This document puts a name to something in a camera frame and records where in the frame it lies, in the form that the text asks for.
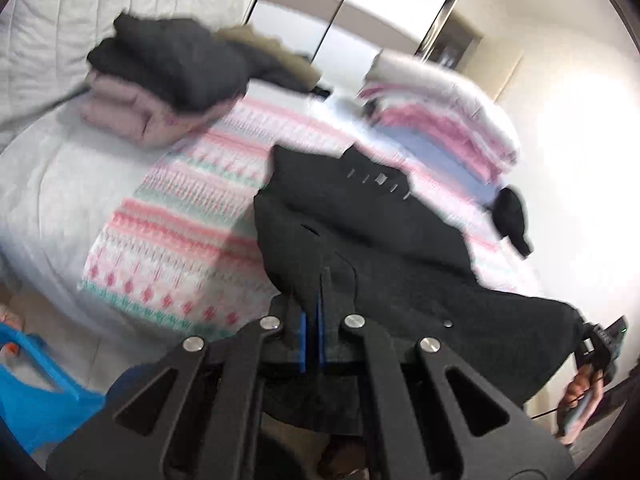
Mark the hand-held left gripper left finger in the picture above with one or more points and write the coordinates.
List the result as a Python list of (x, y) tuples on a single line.
[(302, 342)]

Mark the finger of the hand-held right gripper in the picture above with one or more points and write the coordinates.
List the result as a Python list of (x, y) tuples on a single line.
[(586, 347)]

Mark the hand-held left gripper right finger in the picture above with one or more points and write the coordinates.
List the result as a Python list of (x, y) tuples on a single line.
[(321, 340)]

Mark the black coat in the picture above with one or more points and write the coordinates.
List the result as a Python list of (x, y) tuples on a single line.
[(380, 240)]

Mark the person's right hand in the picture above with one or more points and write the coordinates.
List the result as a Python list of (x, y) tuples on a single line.
[(577, 390)]

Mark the black knit sweater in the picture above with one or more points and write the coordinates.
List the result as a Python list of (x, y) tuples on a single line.
[(511, 217)]

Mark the patterned knit-print blanket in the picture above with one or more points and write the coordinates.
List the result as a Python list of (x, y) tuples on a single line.
[(190, 220)]

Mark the blue folded quilt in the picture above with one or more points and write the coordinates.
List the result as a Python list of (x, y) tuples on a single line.
[(440, 165)]

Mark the stack of folded quilts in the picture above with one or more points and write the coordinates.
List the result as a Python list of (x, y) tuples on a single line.
[(450, 135)]

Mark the blue bag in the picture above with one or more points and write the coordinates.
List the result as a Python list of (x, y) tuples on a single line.
[(35, 400)]

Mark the pink folded jacket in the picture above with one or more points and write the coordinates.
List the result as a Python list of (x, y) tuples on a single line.
[(130, 115)]

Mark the olive green jacket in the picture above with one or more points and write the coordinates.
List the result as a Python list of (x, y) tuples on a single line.
[(280, 55)]

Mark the bed with grey sheet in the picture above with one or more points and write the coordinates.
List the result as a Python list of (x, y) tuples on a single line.
[(60, 185)]

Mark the grey pillow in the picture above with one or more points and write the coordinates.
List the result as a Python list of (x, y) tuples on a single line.
[(440, 75)]

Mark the dark grey folded jacket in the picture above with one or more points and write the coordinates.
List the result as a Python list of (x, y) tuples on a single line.
[(175, 65)]

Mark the white quilted headboard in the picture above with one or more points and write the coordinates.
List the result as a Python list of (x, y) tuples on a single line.
[(75, 10)]

